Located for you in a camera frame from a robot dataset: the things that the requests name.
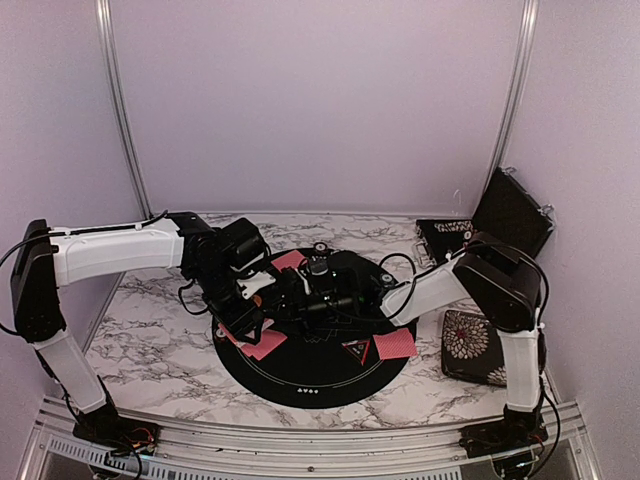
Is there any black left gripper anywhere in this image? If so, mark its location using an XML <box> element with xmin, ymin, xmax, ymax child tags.
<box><xmin>191</xmin><ymin>263</ymin><xmax>265</xmax><ymax>345</ymax></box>

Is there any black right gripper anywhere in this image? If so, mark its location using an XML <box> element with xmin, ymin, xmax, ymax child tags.
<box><xmin>260</xmin><ymin>284</ymin><xmax>356</xmax><ymax>338</ymax></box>

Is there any red card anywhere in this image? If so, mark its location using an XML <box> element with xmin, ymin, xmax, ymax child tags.
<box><xmin>251</xmin><ymin>329</ymin><xmax>287</xmax><ymax>360</ymax></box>
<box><xmin>374</xmin><ymin>331</ymin><xmax>417</xmax><ymax>360</ymax></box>
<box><xmin>240</xmin><ymin>339</ymin><xmax>279</xmax><ymax>361</ymax></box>
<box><xmin>385</xmin><ymin>328</ymin><xmax>415</xmax><ymax>348</ymax></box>
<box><xmin>271</xmin><ymin>250</ymin><xmax>306</xmax><ymax>271</ymax></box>

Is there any red playing card deck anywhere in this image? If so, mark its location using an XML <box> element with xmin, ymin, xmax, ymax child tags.
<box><xmin>212</xmin><ymin>319</ymin><xmax>265</xmax><ymax>345</ymax></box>

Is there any red triangle all-in marker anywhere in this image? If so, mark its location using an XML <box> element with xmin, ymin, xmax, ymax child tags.
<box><xmin>341</xmin><ymin>339</ymin><xmax>371</xmax><ymax>366</ymax></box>

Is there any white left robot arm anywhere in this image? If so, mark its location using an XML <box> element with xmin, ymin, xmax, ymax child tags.
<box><xmin>5</xmin><ymin>212</ymin><xmax>276</xmax><ymax>445</ymax></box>

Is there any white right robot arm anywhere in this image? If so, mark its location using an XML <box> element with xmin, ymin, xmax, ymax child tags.
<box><xmin>261</xmin><ymin>233</ymin><xmax>548</xmax><ymax>448</ymax></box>

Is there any round black poker mat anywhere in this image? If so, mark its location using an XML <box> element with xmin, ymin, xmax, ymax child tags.
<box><xmin>212</xmin><ymin>248</ymin><xmax>417</xmax><ymax>409</ymax></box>

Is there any floral patterned pouch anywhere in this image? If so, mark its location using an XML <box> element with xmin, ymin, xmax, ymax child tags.
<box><xmin>441</xmin><ymin>309</ymin><xmax>507</xmax><ymax>387</ymax></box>

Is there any black poker chip case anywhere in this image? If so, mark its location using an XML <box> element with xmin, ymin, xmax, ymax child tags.
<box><xmin>416</xmin><ymin>168</ymin><xmax>554</xmax><ymax>262</ymax></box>

